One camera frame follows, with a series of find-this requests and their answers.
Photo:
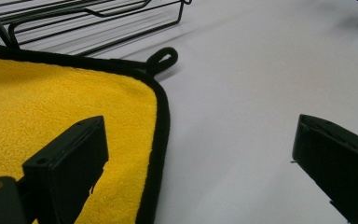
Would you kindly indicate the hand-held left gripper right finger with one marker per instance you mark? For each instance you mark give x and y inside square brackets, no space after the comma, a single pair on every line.
[338,161]

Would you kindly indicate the yellow towel with black trim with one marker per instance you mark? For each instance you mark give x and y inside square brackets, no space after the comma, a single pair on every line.
[43,93]

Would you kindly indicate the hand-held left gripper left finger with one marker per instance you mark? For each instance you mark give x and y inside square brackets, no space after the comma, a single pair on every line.
[65,168]

